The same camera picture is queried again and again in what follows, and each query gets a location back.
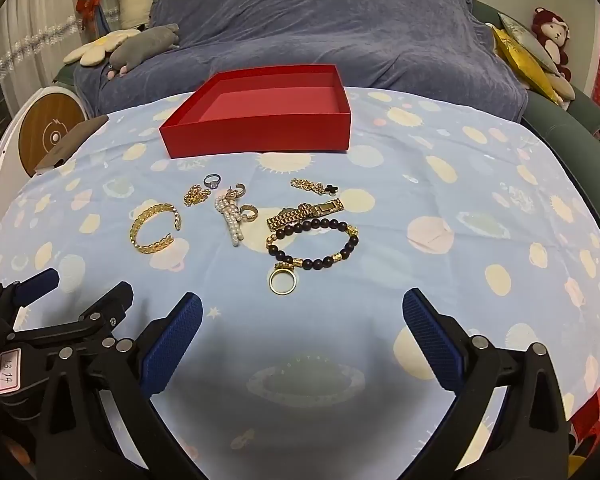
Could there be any gold chain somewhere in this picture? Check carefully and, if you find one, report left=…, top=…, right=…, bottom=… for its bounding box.
left=182, top=185, right=212, bottom=207

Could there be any red cardboard box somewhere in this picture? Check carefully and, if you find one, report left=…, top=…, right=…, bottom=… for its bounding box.
left=159, top=64, right=353, bottom=160

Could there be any pearl bracelet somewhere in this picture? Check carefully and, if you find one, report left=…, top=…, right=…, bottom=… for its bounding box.
left=214, top=190, right=245, bottom=247

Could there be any gold ring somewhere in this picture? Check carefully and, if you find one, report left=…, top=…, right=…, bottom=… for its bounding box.
left=267, top=269, right=298, bottom=295

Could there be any grey plush toy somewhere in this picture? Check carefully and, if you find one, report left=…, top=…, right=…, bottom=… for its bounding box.
left=107, top=23, right=181, bottom=78

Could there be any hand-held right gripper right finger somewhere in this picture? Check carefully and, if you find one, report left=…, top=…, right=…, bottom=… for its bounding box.
left=402, top=288, right=571, bottom=480

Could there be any brown box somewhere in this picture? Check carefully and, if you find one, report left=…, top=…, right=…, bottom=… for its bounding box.
left=34, top=115, right=110, bottom=176

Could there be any dark bead bracelet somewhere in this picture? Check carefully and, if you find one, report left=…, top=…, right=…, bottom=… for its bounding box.
left=265, top=219, right=360, bottom=272

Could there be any light blue printed tablecloth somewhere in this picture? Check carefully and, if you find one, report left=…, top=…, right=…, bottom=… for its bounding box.
left=0, top=85, right=600, bottom=480

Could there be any gold watch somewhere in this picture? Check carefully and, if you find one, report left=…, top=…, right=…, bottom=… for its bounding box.
left=266, top=200, right=344, bottom=231

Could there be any flower shaped pillow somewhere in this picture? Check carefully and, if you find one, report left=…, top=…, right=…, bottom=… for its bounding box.
left=62, top=28, right=142, bottom=67

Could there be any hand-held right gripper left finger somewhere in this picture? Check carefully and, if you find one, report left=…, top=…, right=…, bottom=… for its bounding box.
left=32, top=292, right=216, bottom=480

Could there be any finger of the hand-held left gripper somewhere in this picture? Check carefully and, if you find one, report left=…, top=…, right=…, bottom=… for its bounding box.
left=10, top=281, right=134, bottom=357
left=0, top=267, right=61, bottom=322

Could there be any white round wooden-top device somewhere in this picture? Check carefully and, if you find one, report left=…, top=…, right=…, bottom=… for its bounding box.
left=0, top=84, right=87, bottom=256

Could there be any white sheer curtain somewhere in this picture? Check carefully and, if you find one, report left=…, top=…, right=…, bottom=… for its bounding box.
left=0, top=0, right=98, bottom=96

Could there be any red bow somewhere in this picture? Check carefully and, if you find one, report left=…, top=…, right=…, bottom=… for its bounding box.
left=76, top=0, right=101, bottom=31

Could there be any gold clover chain bracelet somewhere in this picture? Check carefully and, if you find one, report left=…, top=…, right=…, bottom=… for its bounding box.
left=290, top=178, right=341, bottom=197

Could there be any cream pillow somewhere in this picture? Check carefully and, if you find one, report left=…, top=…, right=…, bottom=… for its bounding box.
left=550, top=75, right=577, bottom=111

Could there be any silver grey pillow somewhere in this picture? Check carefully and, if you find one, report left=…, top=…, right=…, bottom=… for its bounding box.
left=497, top=11, right=561, bottom=78

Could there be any gold pillow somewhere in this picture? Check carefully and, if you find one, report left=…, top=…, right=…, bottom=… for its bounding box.
left=485, top=22, right=561, bottom=106

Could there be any blue sofa cover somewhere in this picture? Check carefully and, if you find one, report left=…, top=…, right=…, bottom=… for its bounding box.
left=74, top=0, right=528, bottom=121

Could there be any gold cuff bracelet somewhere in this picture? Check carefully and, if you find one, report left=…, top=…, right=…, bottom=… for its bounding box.
left=128, top=201, right=183, bottom=255

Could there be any red monkey plush toy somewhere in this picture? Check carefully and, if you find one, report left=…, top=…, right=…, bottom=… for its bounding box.
left=531, top=7, right=573, bottom=83

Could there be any red bag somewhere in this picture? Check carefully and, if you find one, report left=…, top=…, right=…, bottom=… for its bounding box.
left=570, top=385, right=600, bottom=461

